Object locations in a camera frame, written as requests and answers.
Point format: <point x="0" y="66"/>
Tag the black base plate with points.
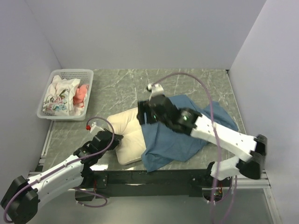
<point x="141" y="183"/>

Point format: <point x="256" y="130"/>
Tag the pink cloth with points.
<point x="80" y="95"/>

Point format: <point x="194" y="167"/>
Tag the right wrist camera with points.
<point x="154" y="90"/>

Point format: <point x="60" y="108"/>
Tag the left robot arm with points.
<point x="25" y="196"/>

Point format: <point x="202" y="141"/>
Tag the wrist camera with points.
<point x="154" y="90"/>
<point x="94" y="128"/>

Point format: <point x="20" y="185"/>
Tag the white printed cloth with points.
<point x="58" y="100"/>

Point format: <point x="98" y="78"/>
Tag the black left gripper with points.
<point x="116" y="141"/>

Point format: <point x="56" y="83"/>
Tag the blue pillowcase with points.
<point x="164" y="146"/>

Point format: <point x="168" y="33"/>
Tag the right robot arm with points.
<point x="249" y="151"/>

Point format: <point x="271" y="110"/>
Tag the white plastic basket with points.
<point x="86" y="77"/>

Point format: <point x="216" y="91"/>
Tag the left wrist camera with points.
<point x="94" y="128"/>

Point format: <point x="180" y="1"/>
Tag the cream pillow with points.
<point x="132" y="145"/>

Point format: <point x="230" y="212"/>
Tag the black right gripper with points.
<point x="143" y="108"/>

